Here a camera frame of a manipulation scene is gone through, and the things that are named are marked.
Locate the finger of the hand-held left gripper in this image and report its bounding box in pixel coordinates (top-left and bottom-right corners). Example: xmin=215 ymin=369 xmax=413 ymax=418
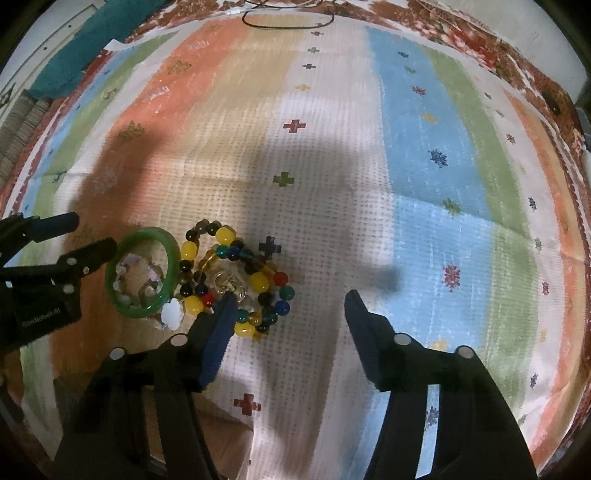
xmin=0 ymin=212 xmax=81 ymax=252
xmin=44 ymin=237 xmax=118 ymax=283

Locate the multicoloured small bead bracelet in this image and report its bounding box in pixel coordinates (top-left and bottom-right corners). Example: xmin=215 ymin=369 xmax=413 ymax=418
xmin=196 ymin=244 xmax=296 ymax=326

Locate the teal cushion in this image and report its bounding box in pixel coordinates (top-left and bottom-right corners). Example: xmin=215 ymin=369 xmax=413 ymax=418
xmin=30 ymin=0 xmax=136 ymax=99

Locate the black cord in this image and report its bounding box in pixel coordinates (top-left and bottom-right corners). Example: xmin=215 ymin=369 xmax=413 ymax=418
xmin=241 ymin=0 xmax=337 ymax=30

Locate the grey ribbed mat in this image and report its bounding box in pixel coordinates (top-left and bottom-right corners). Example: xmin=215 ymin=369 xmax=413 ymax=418
xmin=0 ymin=97 xmax=51 ymax=180

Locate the amber glass bead bracelet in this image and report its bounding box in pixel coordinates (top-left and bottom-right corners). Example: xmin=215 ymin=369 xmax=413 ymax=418
xmin=196 ymin=247 xmax=222 ymax=283

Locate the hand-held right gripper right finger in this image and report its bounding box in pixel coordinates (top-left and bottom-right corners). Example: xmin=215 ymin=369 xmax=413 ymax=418
xmin=344 ymin=290 xmax=539 ymax=480

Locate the green jade bangle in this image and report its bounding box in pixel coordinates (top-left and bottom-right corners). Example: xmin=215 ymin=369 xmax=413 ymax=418
xmin=104 ymin=227 xmax=180 ymax=319

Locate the white board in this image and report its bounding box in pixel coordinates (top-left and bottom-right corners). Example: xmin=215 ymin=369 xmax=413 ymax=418
xmin=0 ymin=0 xmax=95 ymax=114

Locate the yellow and brown bead bracelet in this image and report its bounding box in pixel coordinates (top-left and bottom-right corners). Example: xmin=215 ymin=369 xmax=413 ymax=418
xmin=179 ymin=220 xmax=279 ymax=343

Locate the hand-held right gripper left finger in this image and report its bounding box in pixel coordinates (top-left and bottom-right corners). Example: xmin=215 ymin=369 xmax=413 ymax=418
xmin=53 ymin=293 xmax=254 ymax=480

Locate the striped patterned blanket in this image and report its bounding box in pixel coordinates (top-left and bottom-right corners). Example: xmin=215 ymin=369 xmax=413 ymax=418
xmin=0 ymin=0 xmax=591 ymax=480

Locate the clear crystal bead bracelet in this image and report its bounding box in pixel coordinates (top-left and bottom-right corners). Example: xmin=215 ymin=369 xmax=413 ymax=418
xmin=113 ymin=253 xmax=168 ymax=309

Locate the white flower charm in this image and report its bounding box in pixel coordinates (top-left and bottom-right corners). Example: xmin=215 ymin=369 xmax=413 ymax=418
xmin=161 ymin=298 xmax=185 ymax=330

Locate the brown cardboard box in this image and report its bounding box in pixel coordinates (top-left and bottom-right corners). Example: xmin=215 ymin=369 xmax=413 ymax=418
xmin=142 ymin=382 xmax=254 ymax=480

